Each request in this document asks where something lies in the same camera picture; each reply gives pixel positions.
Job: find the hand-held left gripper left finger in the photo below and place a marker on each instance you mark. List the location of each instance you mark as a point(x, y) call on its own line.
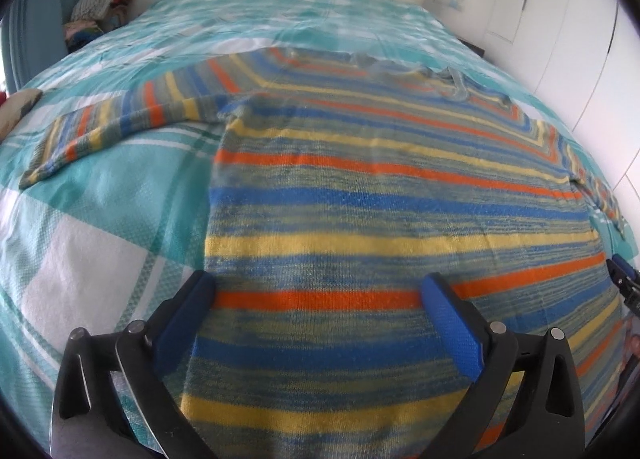
point(186, 309)

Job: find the striped knit sweater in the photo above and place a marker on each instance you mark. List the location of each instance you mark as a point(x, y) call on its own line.
point(350, 189)

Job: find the teal white checked blanket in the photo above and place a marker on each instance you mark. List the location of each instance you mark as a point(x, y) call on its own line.
point(100, 214)

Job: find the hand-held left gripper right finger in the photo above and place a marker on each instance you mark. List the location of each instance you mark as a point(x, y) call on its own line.
point(450, 324)

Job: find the blue curtain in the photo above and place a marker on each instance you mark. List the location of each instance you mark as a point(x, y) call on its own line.
point(45, 14)

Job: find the white wardrobe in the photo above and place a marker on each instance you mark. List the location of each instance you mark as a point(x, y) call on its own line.
point(575, 39)

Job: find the beige cushion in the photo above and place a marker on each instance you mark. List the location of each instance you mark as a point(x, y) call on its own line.
point(17, 106)

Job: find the pile of clothes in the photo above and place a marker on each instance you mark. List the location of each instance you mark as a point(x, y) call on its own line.
point(97, 1)

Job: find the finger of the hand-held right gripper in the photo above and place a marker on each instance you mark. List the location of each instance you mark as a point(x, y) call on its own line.
point(621, 269)

